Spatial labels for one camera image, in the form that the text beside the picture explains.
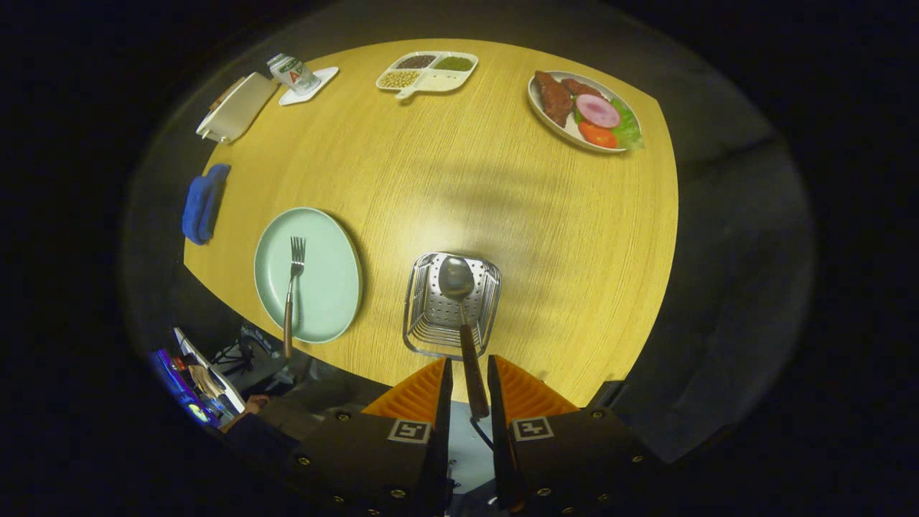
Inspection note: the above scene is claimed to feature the fork with brown handle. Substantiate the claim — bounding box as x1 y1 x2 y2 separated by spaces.
283 236 307 360

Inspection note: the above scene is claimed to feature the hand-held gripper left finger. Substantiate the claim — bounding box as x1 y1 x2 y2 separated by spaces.
287 357 454 517

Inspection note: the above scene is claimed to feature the metal wire basket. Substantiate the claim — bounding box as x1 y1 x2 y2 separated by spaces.
402 251 503 361

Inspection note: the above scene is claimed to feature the large brown meat piece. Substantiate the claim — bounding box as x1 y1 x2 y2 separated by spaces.
534 70 574 129

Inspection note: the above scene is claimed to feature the pink ham slice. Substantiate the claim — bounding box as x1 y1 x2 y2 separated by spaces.
576 93 621 130

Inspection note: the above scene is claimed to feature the computer screen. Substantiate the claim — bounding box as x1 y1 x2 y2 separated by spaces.
151 328 248 429

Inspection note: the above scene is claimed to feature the green lettuce leaf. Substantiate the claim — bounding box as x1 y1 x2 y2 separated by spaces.
609 97 644 152

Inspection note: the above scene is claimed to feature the spoon with brown handle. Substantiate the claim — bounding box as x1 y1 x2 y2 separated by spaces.
438 256 491 420

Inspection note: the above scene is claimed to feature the white food plate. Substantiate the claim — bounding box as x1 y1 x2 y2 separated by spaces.
527 70 645 154

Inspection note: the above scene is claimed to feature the white divided bean dish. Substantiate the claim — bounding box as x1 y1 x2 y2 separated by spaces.
375 50 480 100

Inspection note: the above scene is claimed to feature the pale green plate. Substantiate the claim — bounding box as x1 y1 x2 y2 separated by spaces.
253 207 363 344

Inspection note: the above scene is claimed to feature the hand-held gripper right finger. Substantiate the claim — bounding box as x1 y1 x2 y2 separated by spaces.
487 355 665 517

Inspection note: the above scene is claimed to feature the person's beige clothing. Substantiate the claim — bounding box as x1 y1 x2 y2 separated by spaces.
255 370 392 442

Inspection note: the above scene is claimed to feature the white coaster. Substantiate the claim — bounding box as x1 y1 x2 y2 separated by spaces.
279 66 340 107

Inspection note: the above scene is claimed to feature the red tomato slice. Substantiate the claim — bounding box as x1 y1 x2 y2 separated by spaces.
578 121 618 149

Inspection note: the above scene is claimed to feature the black table clamp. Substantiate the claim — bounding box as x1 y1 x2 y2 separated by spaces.
587 379 627 411

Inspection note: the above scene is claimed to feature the blue cloth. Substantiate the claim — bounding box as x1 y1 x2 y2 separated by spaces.
181 164 232 246

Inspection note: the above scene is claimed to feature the white toaster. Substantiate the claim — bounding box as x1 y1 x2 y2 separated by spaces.
195 72 279 144

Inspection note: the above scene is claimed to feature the small white drink bottle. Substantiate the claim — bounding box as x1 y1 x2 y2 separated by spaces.
267 53 322 96

